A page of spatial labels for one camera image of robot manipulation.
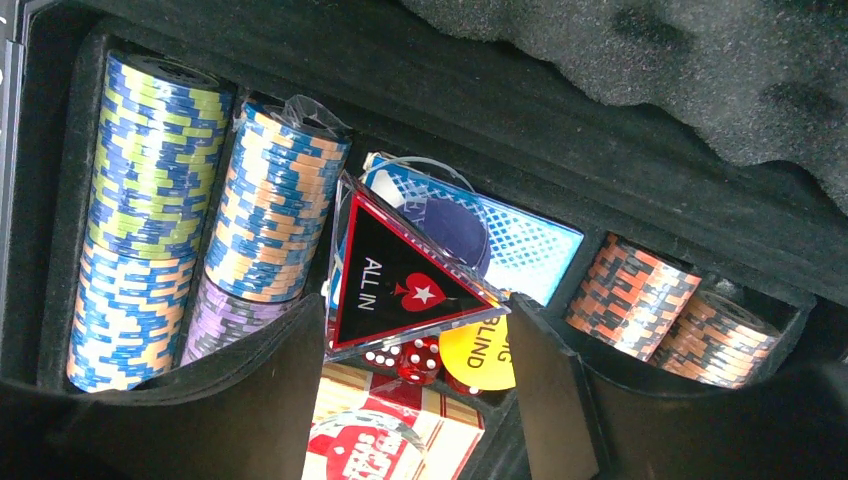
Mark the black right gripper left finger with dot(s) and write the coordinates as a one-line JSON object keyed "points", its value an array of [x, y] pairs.
{"points": [[243, 412]]}

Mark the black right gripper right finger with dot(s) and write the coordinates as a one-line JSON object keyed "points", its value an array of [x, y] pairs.
{"points": [[592, 412]]}

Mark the black red all-in triangle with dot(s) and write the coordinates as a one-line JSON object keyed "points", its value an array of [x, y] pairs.
{"points": [[389, 283]]}

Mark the black poker set case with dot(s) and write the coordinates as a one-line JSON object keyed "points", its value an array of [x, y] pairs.
{"points": [[714, 132]]}

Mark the red playing card deck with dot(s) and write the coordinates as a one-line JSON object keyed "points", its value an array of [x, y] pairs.
{"points": [[371, 426]]}

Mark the yellow big blind button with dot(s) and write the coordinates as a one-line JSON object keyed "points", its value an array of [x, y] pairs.
{"points": [[479, 355]]}

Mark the orange black chip stack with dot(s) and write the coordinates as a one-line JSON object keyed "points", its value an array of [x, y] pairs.
{"points": [[630, 297]]}

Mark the orange and green chip stack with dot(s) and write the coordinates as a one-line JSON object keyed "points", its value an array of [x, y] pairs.
{"points": [[715, 341]]}

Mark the red dice row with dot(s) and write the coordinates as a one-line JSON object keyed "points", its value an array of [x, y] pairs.
{"points": [[418, 362]]}

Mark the blue playing card deck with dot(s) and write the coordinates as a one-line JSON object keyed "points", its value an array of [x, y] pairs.
{"points": [[529, 254]]}

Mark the blue orange purple chip stack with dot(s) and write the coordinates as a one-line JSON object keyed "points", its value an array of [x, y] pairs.
{"points": [[284, 166]]}

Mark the clear round dealer button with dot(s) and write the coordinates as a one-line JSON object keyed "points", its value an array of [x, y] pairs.
{"points": [[437, 199]]}

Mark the blue green yellow chip stack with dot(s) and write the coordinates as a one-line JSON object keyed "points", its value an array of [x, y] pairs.
{"points": [[160, 134]]}

